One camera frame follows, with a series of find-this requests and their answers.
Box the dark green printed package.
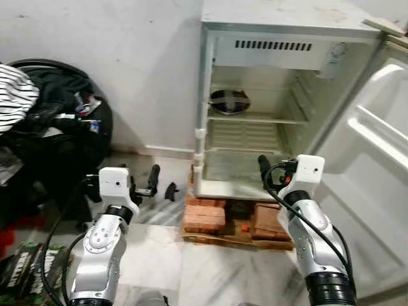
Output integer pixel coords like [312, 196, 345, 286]
[0, 245, 72, 302]

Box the beige wooden board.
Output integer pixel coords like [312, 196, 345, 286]
[362, 18, 407, 38]

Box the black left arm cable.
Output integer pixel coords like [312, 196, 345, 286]
[40, 175, 103, 306]

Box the white fridge door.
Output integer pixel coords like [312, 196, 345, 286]
[312, 35, 408, 300]

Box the white mini fridge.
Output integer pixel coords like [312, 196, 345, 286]
[191, 0, 408, 201]

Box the black white striped cloth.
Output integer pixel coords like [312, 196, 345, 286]
[0, 64, 41, 133]

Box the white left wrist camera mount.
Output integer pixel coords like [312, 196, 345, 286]
[98, 167, 140, 214]

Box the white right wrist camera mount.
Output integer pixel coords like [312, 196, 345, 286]
[280, 154, 325, 200]

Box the metal bowl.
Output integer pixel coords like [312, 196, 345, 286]
[209, 89, 251, 116]

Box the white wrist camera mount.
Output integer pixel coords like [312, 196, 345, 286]
[280, 154, 325, 200]
[98, 167, 140, 214]

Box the grey left robot leg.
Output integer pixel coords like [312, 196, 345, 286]
[133, 290, 170, 306]

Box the small black floor object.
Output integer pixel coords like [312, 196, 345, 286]
[164, 182, 180, 202]

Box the black laundry basket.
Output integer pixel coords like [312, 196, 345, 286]
[0, 59, 115, 230]

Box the clear fridge shelf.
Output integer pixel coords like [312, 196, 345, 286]
[207, 112, 310, 125]

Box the red brick stack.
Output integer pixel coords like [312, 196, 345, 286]
[252, 201, 294, 241]
[184, 194, 228, 234]

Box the black clothes pile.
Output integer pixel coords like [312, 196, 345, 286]
[19, 67, 106, 138]

